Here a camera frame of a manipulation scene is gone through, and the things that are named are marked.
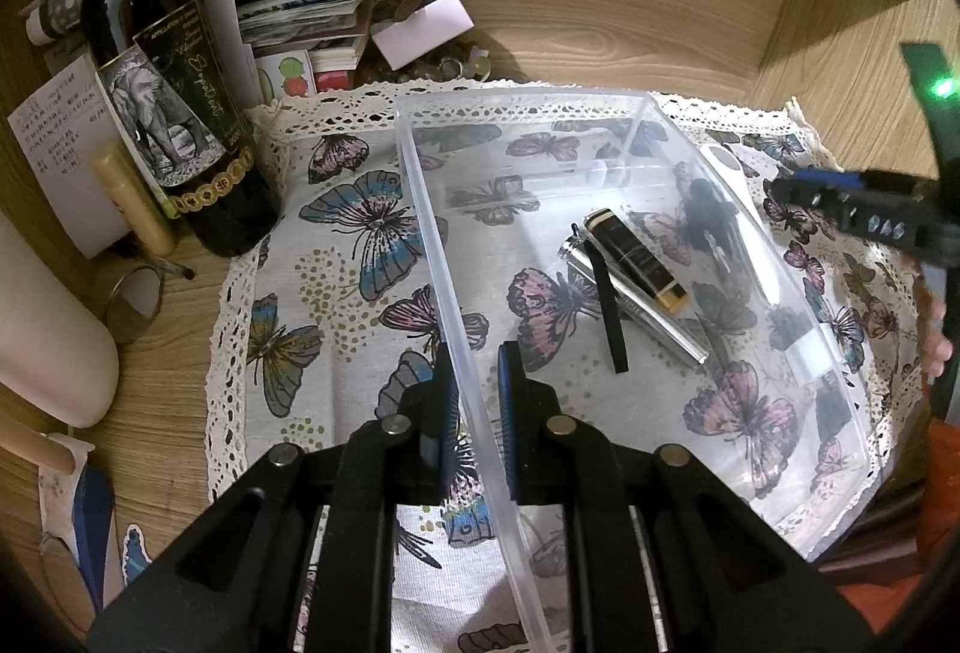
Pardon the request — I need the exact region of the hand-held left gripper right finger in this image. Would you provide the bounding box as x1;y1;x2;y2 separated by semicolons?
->
497;339;878;653

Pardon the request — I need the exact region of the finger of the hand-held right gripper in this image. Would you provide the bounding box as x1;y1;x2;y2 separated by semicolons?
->
763;167;946;249

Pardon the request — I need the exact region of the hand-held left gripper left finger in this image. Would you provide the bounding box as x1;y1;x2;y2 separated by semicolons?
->
88;342;460;653

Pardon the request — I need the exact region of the clear plastic storage box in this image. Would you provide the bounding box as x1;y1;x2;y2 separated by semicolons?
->
394;83;880;653

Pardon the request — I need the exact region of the person's right hand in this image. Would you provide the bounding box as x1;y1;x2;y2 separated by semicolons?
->
916;270;955;380

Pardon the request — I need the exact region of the thin black strip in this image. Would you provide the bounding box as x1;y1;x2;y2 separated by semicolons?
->
585;242;631;373

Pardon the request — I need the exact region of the butterfly print lace-edged cloth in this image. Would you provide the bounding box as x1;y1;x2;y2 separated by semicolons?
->
204;79;923;653

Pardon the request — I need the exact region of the silver metal tube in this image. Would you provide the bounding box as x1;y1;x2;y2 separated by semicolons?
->
561;234;710;365

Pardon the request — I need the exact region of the black and gold lipstick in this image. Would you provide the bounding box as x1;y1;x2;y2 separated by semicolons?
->
583;210;689;315

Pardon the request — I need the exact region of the small round mirror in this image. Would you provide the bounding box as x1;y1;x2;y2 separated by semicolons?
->
105;263;194;347

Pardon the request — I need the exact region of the blue butterfly sticker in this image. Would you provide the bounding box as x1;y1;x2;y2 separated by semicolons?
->
120;524;155;586

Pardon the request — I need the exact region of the pile of round pins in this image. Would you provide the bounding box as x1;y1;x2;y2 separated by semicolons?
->
356;42;492;92

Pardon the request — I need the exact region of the blue paper piece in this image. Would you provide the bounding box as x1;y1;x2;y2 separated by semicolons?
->
71;465;113;613

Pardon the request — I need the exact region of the fruit print card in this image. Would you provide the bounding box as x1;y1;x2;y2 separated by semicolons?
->
257;49;316;100

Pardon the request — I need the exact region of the beige lip balm tube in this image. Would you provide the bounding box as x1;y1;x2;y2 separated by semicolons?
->
91;143;177;257

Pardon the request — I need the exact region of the white paper card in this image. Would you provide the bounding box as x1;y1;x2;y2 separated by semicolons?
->
373;0;475;68

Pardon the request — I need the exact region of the white plastic bottle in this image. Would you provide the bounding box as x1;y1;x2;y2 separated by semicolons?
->
0;214;121;429

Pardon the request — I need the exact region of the wooden stick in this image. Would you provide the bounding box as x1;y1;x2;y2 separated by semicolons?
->
0;424;76;474

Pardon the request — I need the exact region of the stack of printed papers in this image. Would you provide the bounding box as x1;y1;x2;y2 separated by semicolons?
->
236;0;380;100

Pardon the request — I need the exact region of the handwritten paper note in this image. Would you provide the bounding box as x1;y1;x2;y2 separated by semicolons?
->
7;53;136;260

